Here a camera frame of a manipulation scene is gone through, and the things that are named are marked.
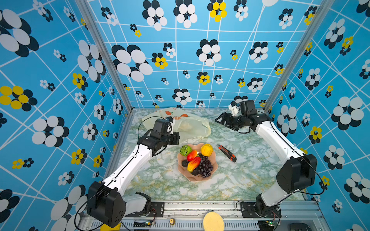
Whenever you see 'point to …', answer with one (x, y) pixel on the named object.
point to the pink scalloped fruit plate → (184, 171)
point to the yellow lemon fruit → (206, 149)
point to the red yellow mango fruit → (193, 164)
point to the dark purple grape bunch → (206, 166)
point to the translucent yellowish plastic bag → (190, 127)
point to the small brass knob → (172, 221)
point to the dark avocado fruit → (184, 162)
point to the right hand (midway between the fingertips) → (220, 122)
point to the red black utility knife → (230, 155)
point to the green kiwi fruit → (185, 150)
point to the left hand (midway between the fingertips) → (181, 136)
